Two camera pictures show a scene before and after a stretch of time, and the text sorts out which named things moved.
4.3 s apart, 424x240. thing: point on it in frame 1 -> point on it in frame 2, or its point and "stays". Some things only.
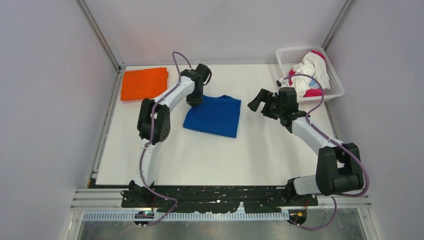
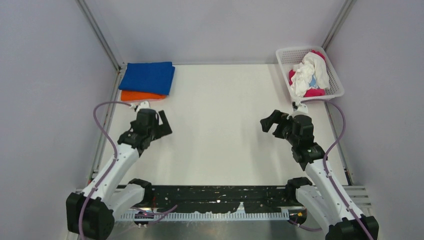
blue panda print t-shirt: (219, 115) -> (153, 77)
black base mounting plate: (217, 199) stays
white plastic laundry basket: (289, 59) stays
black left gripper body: (195, 98) -> (153, 130)
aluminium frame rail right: (347, 7) stays
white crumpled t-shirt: (312, 64) stays
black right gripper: (264, 96) -> (277, 117)
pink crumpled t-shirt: (310, 92) stays
